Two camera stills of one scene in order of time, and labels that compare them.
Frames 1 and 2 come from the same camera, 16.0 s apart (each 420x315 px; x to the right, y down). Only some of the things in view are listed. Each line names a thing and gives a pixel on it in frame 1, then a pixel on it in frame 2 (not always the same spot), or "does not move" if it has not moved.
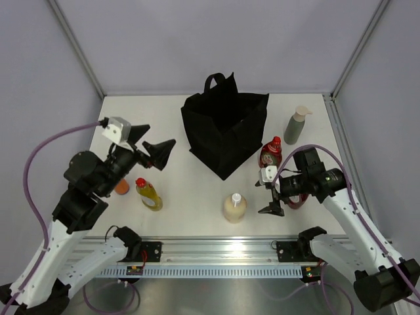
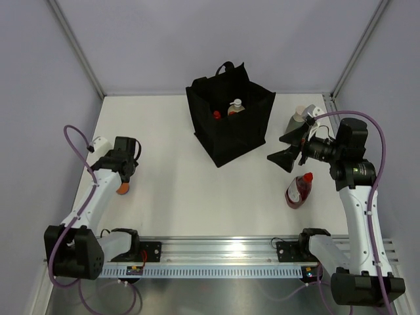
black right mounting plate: [296, 251] does not move
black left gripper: [159, 153] -> [135, 164]
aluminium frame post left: [77, 45] does not move
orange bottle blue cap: [122, 188] does not move
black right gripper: [274, 207] -> [286, 159]
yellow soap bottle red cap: [149, 197] -> [216, 115]
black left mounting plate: [153, 251] does not move
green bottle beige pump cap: [296, 125] does not move
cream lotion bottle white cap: [235, 207] -> [235, 107]
